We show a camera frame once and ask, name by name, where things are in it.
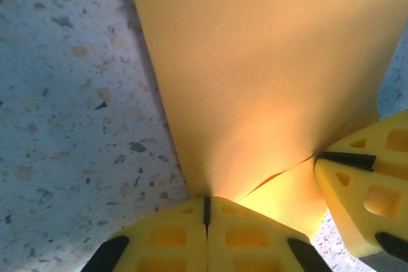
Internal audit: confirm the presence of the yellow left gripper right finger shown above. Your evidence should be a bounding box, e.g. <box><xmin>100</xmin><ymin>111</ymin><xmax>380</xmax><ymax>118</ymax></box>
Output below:
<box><xmin>207</xmin><ymin>196</ymin><xmax>334</xmax><ymax>272</ymax></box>

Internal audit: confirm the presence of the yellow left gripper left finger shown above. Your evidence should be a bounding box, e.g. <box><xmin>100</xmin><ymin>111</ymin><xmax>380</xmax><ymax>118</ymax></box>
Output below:
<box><xmin>81</xmin><ymin>196</ymin><xmax>208</xmax><ymax>272</ymax></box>

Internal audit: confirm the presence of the orange square paper sheet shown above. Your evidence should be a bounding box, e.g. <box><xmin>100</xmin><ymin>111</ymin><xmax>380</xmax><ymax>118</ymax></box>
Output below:
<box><xmin>124</xmin><ymin>0</ymin><xmax>408</xmax><ymax>244</ymax></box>

